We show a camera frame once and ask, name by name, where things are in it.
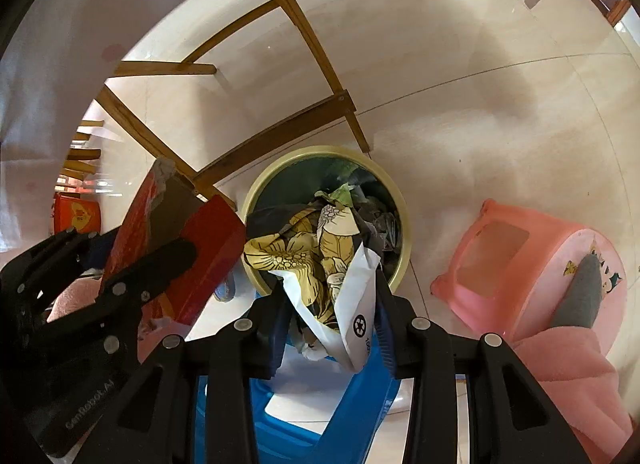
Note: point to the wooden chair frame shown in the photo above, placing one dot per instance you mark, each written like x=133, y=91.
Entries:
x=300, y=33

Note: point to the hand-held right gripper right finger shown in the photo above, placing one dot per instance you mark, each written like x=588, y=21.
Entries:
x=390, y=339

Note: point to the pink plastic stool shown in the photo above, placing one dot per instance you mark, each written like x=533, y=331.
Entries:
x=500, y=264

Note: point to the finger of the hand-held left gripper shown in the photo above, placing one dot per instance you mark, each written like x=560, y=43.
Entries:
x=160, y=264
x=55, y=254

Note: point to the round bin with yellow rim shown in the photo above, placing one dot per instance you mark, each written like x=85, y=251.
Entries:
x=400, y=224

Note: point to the grey sock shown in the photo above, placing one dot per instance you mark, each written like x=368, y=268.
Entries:
x=580, y=294

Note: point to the wooden stool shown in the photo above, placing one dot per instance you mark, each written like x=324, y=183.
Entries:
x=82, y=153

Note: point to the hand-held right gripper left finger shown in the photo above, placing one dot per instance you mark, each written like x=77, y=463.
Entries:
x=277, y=339

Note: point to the blue plastic stool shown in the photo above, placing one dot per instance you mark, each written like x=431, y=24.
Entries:
x=350, y=419

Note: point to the red cardboard box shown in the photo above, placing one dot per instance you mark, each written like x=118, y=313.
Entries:
x=205, y=244

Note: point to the pink fuzzy cloth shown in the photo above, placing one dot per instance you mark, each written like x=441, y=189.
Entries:
x=565, y=384

